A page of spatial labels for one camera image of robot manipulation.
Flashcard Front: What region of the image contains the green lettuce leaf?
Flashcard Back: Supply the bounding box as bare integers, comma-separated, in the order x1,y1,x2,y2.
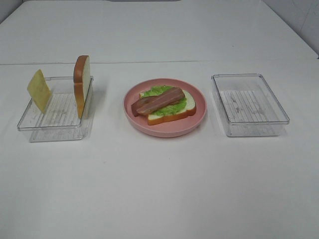
140,85,187,117

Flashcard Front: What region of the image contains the bacon strip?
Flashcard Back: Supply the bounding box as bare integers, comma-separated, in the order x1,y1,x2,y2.
131,96,160,117
136,87,185,117

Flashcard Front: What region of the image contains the bacon strip front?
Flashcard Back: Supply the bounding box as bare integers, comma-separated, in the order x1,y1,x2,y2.
136,87,185,117

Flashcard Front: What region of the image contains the white bread slice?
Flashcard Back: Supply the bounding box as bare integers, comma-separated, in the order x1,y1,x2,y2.
146,90,196,125

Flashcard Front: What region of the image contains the yellow cheese slice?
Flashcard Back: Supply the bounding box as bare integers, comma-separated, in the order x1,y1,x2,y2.
27,69,52,114

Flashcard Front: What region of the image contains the pink round plate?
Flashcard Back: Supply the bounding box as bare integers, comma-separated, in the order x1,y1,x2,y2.
123,78,207,137

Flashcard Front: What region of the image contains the clear right plastic container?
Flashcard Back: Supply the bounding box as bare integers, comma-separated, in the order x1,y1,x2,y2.
211,74,290,137

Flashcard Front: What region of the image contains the clear plastic container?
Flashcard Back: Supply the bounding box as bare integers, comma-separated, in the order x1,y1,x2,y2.
211,74,290,137
17,77,94,142

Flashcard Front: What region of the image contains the upright bread slice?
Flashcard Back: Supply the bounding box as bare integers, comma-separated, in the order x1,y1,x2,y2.
73,55,91,119

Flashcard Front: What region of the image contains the clear left plastic container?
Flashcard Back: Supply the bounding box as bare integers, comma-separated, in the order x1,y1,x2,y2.
17,77,94,142

